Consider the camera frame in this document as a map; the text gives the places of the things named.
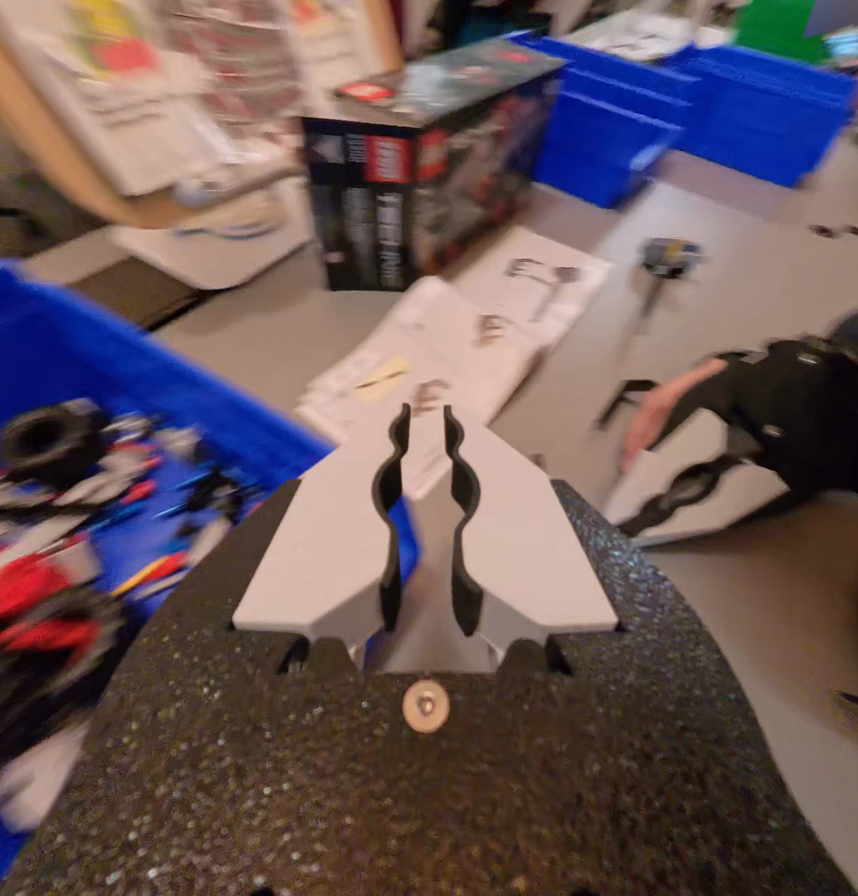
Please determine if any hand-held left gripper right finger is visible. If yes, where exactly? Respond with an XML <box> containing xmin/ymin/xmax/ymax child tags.
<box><xmin>443</xmin><ymin>405</ymin><xmax>620</xmax><ymax>669</ymax></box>

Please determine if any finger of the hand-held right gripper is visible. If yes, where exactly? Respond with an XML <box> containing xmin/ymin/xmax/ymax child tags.
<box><xmin>602</xmin><ymin>462</ymin><xmax>797</xmax><ymax>548</ymax></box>
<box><xmin>621</xmin><ymin>409</ymin><xmax>755</xmax><ymax>515</ymax></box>

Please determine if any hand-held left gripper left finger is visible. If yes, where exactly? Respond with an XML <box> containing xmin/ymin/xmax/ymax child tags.
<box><xmin>231</xmin><ymin>402</ymin><xmax>412</xmax><ymax>669</ymax></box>

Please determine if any blue plastic bin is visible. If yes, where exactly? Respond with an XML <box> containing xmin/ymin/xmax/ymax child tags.
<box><xmin>670</xmin><ymin>45</ymin><xmax>858</xmax><ymax>189</ymax></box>
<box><xmin>513</xmin><ymin>31</ymin><xmax>706</xmax><ymax>211</ymax></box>
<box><xmin>0</xmin><ymin>259</ymin><xmax>421</xmax><ymax>896</ymax></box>

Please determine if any small toy brick assembly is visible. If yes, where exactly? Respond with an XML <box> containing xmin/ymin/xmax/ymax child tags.
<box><xmin>637</xmin><ymin>237</ymin><xmax>704</xmax><ymax>317</ymax></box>

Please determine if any pile of toy building pieces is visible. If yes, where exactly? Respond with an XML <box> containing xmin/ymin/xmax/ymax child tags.
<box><xmin>0</xmin><ymin>409</ymin><xmax>262</xmax><ymax>834</ymax></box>

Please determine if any grey desk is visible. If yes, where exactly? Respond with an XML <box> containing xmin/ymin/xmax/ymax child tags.
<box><xmin>16</xmin><ymin>133</ymin><xmax>858</xmax><ymax>896</ymax></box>

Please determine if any person's right hand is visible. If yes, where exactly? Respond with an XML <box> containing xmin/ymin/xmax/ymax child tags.
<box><xmin>621</xmin><ymin>357</ymin><xmax>731</xmax><ymax>473</ymax></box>

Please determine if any white instruction booklet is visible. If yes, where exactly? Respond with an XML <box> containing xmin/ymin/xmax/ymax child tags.
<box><xmin>294</xmin><ymin>224</ymin><xmax>616</xmax><ymax>502</ymax></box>

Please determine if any black toy tyre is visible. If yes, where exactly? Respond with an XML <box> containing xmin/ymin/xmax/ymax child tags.
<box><xmin>0</xmin><ymin>398</ymin><xmax>109</xmax><ymax>487</ymax></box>

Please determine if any white board stand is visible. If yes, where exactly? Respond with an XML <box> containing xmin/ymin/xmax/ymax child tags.
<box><xmin>114</xmin><ymin>178</ymin><xmax>314</xmax><ymax>289</ymax></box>

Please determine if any green panel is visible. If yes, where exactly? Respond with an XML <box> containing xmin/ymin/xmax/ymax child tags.
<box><xmin>733</xmin><ymin>0</ymin><xmax>832</xmax><ymax>65</ymax></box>

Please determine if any black toy set box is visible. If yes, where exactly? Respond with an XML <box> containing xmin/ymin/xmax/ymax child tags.
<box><xmin>301</xmin><ymin>38</ymin><xmax>568</xmax><ymax>293</ymax></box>

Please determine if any white paper sheet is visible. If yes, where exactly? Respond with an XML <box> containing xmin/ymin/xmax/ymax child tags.
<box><xmin>560</xmin><ymin>10</ymin><xmax>732</xmax><ymax>63</ymax></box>

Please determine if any instruction poster board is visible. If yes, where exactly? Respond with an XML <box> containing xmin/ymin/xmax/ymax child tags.
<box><xmin>0</xmin><ymin>0</ymin><xmax>402</xmax><ymax>232</ymax></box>

